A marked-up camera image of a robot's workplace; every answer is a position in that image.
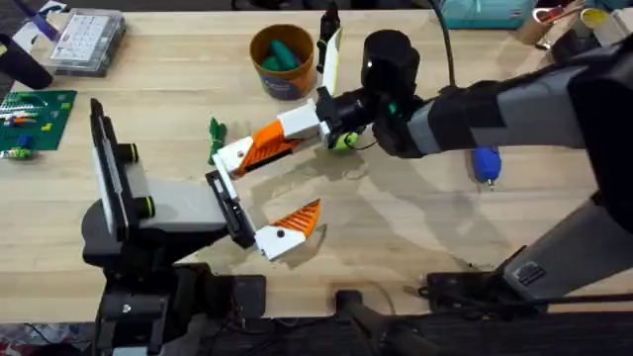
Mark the black cylinder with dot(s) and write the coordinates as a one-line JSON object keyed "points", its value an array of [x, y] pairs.
{"points": [[22, 64]]}

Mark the brown tub with toys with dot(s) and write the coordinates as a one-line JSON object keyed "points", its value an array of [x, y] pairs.
{"points": [[283, 64]]}

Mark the orange ribbed wedge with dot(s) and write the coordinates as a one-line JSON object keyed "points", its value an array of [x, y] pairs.
{"points": [[257, 160]]}

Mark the cardboard cup with tools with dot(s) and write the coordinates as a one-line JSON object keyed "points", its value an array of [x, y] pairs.
{"points": [[536, 27]]}

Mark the teal bag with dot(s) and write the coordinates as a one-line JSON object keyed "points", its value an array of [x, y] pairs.
{"points": [[487, 14]]}

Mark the right wrist upright plate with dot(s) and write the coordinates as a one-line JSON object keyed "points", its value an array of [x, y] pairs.
{"points": [[332, 64]]}

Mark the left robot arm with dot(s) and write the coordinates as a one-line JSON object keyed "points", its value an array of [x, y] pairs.
{"points": [[128, 306]]}

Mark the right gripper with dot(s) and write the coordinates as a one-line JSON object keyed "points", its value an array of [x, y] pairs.
{"points": [[390, 64]]}

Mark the clear plastic parts box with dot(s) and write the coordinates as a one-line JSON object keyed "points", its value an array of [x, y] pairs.
{"points": [[86, 42]]}

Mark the wrist upright plate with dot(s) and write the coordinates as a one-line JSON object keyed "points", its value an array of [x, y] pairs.
{"points": [[332, 64], [110, 173]]}

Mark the black rail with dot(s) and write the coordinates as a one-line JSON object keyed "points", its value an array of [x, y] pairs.
{"points": [[445, 336]]}

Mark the green disc with holes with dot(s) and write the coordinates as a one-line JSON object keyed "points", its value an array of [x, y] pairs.
{"points": [[344, 142]]}

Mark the blue electric screwdriver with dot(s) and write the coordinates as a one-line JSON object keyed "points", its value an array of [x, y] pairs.
{"points": [[487, 164]]}

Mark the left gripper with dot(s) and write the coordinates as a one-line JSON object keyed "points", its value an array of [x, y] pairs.
{"points": [[183, 205]]}

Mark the green vegetable toy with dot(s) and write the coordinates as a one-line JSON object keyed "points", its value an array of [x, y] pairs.
{"points": [[216, 138]]}

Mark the green board with blocks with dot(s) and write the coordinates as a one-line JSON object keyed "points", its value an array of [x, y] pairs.
{"points": [[37, 121]]}

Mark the left wrist upright plate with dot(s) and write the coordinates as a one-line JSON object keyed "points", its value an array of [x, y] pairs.
{"points": [[110, 173]]}

